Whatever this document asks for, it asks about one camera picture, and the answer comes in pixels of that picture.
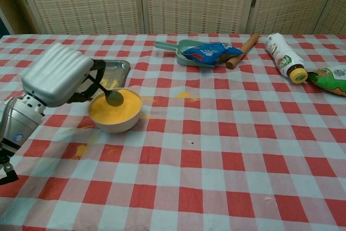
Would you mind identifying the woven bamboo folding screen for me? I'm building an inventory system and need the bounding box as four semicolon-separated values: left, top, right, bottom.
0;0;346;36

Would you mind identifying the green snack bag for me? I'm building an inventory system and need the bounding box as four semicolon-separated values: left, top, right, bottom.
307;64;346;98

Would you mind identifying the brown wooden rolling pin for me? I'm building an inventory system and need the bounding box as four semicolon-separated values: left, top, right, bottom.
225;34;261;70

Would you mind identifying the black spoon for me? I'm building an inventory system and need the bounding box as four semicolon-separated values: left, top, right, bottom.
88;75;124;107

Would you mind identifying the red white checkered tablecloth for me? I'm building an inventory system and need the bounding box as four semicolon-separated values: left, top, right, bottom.
0;32;346;231

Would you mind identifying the white bottle yellow cap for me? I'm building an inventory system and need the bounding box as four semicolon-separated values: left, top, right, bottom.
264;32;309;84

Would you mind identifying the blue snack bag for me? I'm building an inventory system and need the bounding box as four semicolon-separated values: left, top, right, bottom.
181;42;243;64

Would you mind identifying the bowl of yellow powder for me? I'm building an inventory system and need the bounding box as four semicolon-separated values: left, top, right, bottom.
88;87;143;134

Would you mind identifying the rectangular metal tray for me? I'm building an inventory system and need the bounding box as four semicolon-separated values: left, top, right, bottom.
91;59;131;94

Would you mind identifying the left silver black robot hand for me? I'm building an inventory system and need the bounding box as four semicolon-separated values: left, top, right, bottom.
21;42;107;108

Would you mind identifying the green plastic dustpan scoop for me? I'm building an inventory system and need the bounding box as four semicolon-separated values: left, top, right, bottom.
154;39;217;68

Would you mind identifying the yellow powder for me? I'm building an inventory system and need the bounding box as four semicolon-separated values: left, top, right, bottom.
89;89;142;124

